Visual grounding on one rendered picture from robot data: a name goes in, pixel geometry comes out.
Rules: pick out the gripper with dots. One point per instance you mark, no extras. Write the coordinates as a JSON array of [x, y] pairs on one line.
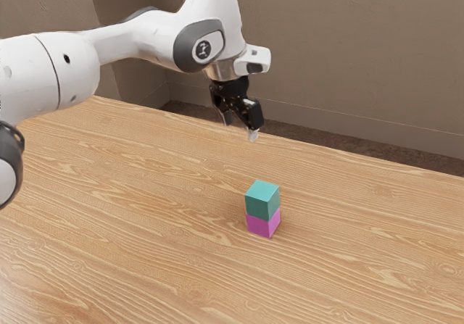
[[230, 94]]

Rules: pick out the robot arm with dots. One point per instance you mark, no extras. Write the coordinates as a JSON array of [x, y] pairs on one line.
[[119, 45]]

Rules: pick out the teal block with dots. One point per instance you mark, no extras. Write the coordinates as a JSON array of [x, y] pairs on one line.
[[261, 199]]

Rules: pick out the pink block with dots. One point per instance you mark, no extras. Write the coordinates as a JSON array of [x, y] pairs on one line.
[[261, 225]]

